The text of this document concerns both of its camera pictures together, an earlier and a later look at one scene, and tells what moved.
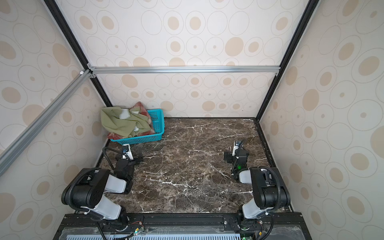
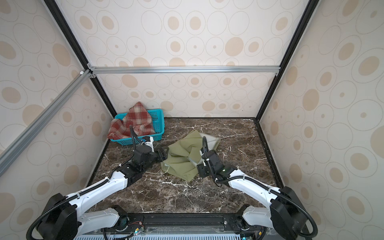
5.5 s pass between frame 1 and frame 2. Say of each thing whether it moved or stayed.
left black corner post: stayed
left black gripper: moved
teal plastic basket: stayed
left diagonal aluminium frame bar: stayed
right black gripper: moved
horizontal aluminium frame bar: stayed
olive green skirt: moved
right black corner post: stayed
